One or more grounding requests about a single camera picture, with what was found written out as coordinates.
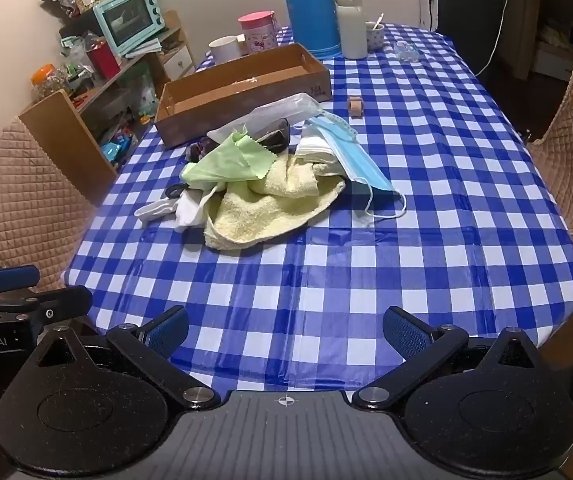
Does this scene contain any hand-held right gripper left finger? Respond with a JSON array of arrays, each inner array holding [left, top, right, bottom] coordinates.
[[34, 306, 222, 411]]

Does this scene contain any clear plastic bag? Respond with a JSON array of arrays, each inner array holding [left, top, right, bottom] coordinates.
[[206, 92, 322, 146]]

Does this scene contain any white insulated bottle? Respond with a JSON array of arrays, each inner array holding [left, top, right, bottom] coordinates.
[[335, 0, 369, 60]]

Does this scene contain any pink lidded cup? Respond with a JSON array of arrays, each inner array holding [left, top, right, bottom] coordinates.
[[237, 10, 280, 52]]

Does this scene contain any dark purple scrunchie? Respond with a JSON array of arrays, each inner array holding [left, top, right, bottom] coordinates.
[[185, 136, 220, 165]]

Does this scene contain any brown cardboard box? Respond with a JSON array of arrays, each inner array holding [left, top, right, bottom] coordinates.
[[154, 42, 332, 150]]

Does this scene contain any small clear plastic packet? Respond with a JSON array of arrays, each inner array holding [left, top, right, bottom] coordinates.
[[391, 39, 421, 63]]

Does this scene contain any blue thermos flask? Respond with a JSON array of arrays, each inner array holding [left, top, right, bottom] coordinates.
[[276, 0, 343, 60]]

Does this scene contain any stack of papers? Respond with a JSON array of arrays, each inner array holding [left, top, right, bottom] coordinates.
[[124, 37, 163, 59]]

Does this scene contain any white sock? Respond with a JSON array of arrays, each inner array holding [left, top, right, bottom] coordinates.
[[134, 199, 181, 226]]

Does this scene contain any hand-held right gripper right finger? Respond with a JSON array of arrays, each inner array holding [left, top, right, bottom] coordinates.
[[353, 306, 542, 411]]

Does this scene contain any black mini fridge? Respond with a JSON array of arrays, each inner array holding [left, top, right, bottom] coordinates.
[[418, 0, 510, 78]]

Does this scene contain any yellow towel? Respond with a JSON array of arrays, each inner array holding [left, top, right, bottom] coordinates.
[[204, 152, 347, 252]]

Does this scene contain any teal toaster oven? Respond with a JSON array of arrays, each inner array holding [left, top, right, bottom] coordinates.
[[93, 0, 167, 57]]

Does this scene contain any light green cloth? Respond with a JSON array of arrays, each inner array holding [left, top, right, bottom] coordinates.
[[180, 130, 280, 193]]

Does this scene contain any white mug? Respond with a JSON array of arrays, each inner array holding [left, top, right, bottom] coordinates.
[[209, 35, 244, 65]]

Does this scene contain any green printed plastic bag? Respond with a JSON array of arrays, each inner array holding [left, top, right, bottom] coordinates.
[[131, 72, 160, 121]]

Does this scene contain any wooden shelf unit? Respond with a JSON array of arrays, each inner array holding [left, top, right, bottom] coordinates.
[[19, 10, 197, 208]]

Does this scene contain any dark brown cloth pouch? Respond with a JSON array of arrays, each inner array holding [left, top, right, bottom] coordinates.
[[254, 117, 292, 153]]

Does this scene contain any white drawer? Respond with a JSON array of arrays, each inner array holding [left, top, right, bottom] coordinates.
[[159, 45, 197, 81]]

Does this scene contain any red box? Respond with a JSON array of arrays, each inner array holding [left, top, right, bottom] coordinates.
[[86, 44, 121, 80]]

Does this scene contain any orange lidded jar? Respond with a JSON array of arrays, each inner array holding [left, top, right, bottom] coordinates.
[[30, 64, 70, 103]]

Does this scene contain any blue snack packet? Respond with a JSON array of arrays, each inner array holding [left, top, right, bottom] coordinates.
[[100, 127, 134, 162]]

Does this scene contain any blue face mask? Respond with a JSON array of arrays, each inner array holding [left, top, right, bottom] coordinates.
[[307, 115, 407, 221]]

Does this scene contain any white cloth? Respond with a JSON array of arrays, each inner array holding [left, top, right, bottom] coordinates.
[[174, 189, 218, 233]]

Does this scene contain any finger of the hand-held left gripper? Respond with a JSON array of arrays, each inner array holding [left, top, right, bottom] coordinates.
[[0, 265, 40, 293], [14, 285, 93, 322]]

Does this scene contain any black appliance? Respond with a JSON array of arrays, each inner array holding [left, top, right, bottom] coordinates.
[[59, 10, 103, 42]]

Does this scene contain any patterned small cup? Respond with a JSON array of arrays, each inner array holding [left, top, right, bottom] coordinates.
[[365, 21, 386, 51]]

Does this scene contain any white cable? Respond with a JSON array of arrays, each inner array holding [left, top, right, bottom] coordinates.
[[477, 0, 512, 78]]

